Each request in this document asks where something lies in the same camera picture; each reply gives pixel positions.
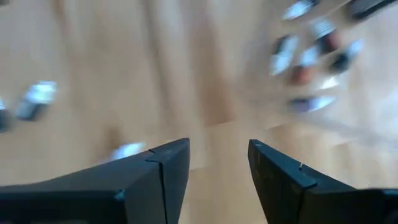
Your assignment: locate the black aluminium table frame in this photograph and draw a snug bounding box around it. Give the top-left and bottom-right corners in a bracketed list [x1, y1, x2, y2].
[347, 0, 398, 20]

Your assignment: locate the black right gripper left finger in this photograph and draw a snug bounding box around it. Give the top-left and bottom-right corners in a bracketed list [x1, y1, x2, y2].
[0, 138, 191, 224]

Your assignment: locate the clear plastic container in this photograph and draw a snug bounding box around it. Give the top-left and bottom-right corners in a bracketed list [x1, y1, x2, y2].
[242, 0, 398, 152]

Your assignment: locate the large dark food coloring bottle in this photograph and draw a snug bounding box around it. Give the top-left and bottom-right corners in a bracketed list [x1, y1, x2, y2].
[328, 38, 365, 75]

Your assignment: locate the large dark red coloring bottle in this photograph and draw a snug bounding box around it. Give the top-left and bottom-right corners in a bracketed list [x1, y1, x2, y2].
[310, 17, 343, 56]

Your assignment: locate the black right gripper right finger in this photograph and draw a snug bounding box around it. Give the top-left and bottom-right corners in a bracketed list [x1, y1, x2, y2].
[248, 139, 398, 224]

